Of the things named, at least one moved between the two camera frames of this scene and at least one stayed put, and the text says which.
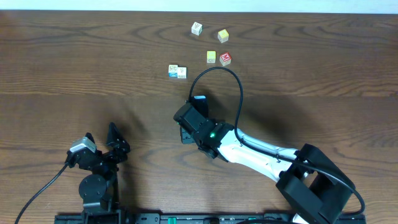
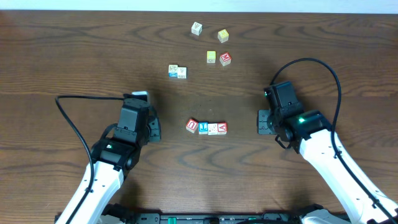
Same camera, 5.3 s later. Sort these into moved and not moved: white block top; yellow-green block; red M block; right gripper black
Moved: right gripper black
Not moved: yellow-green block; red M block; white block top
